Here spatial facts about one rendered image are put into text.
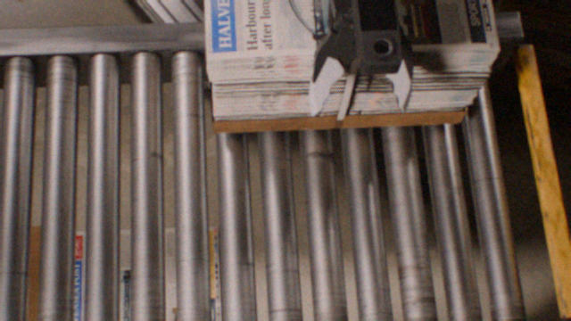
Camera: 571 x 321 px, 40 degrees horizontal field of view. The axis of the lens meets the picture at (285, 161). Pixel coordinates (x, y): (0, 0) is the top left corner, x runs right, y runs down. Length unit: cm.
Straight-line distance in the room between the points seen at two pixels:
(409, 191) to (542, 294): 94
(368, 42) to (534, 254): 132
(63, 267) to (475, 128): 65
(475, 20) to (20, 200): 69
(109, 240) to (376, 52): 51
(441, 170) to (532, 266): 90
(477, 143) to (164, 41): 51
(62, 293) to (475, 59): 65
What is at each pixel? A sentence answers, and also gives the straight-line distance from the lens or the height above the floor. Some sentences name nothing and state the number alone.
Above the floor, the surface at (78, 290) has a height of 1.
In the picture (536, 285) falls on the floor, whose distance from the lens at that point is 207.
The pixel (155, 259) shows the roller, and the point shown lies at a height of 80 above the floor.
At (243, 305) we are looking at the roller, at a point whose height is 80.
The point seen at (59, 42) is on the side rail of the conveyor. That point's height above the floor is 80.
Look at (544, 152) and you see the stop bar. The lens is 124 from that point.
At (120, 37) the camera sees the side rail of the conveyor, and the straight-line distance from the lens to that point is 127.
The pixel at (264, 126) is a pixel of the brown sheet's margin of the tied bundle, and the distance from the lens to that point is 116.
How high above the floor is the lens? 191
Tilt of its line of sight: 70 degrees down
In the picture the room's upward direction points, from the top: 9 degrees clockwise
